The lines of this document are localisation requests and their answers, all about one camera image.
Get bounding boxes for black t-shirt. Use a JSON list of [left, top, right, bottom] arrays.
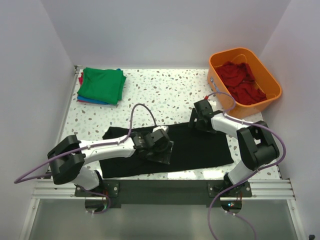
[[99, 122, 234, 179]]

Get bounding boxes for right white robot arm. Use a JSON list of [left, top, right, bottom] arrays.
[[188, 99, 280, 197]]

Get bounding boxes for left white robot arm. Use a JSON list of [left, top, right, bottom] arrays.
[[47, 126, 174, 196]]

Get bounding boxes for red t-shirts in bin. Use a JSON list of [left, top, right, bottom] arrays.
[[216, 61, 267, 106]]

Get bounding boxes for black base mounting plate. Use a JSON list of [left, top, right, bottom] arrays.
[[74, 177, 254, 209]]

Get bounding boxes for orange plastic bin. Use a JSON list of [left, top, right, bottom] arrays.
[[207, 47, 282, 119]]

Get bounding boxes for green folded t-shirt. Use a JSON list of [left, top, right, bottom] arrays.
[[76, 66, 127, 105]]

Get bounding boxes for blue folded t-shirt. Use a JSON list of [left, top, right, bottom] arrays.
[[76, 67, 122, 106]]

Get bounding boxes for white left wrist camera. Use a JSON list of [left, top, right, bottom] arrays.
[[152, 125, 169, 133]]

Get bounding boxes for aluminium front rail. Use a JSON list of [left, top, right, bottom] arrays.
[[31, 179, 296, 200]]

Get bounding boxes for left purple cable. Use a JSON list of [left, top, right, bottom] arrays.
[[13, 103, 158, 221]]

